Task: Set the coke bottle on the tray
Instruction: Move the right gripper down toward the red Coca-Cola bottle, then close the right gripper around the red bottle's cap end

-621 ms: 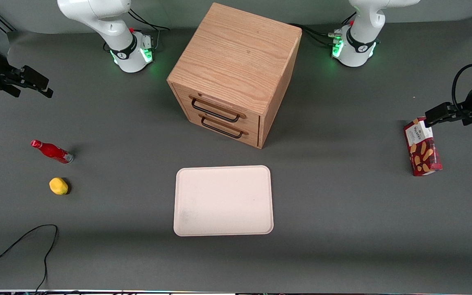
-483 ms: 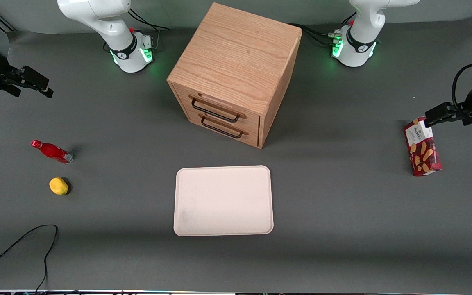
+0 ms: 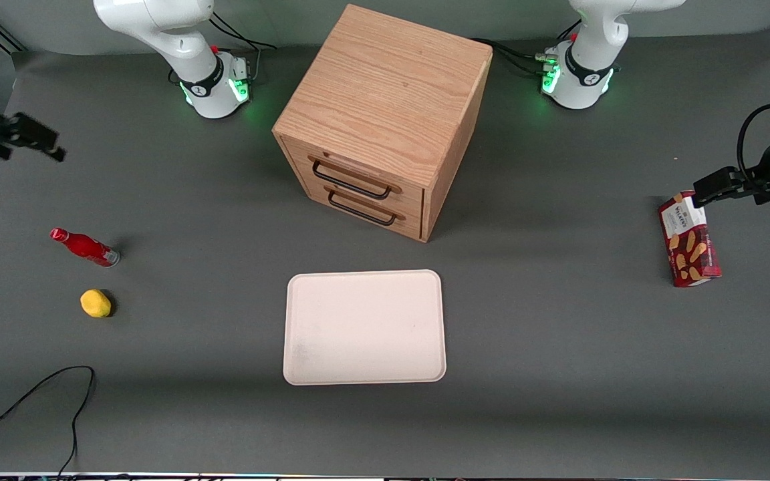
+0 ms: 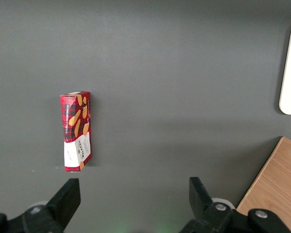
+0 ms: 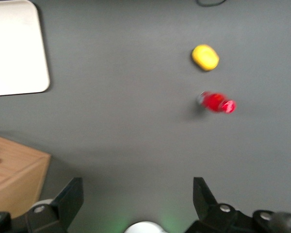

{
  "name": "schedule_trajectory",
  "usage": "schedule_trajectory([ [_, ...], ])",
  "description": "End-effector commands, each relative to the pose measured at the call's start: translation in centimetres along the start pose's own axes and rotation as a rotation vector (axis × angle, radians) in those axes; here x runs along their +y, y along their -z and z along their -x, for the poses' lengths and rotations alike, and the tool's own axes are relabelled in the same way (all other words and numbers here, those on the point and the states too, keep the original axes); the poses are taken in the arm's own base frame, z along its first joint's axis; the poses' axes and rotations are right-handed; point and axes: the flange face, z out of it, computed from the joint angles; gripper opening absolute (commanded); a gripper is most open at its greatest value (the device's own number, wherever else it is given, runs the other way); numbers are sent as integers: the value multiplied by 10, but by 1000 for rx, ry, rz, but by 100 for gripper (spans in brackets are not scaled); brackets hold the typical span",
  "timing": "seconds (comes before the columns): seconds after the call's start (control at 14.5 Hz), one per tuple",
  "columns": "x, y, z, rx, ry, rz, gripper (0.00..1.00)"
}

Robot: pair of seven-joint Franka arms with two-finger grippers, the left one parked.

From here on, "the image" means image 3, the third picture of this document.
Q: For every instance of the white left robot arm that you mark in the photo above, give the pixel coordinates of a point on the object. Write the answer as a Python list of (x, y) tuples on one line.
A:
[(585, 67)]

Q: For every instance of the beige plastic tray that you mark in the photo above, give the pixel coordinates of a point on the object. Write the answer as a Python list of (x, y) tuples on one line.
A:
[(365, 327)]

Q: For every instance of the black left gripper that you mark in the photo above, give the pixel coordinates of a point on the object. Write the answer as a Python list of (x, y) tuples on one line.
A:
[(766, 175)]

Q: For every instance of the yellow lemon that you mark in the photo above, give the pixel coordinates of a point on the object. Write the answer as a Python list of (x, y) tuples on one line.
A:
[(95, 303)]

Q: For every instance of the wooden two-drawer cabinet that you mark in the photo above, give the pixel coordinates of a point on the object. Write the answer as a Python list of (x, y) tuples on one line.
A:
[(385, 87)]

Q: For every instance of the red coke bottle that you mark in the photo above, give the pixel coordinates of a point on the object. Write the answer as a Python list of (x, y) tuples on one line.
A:
[(84, 246)]

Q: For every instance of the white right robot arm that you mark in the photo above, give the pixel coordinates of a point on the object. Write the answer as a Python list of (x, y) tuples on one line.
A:
[(178, 40)]

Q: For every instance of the red cookie box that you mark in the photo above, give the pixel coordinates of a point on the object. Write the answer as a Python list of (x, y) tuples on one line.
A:
[(689, 247)]

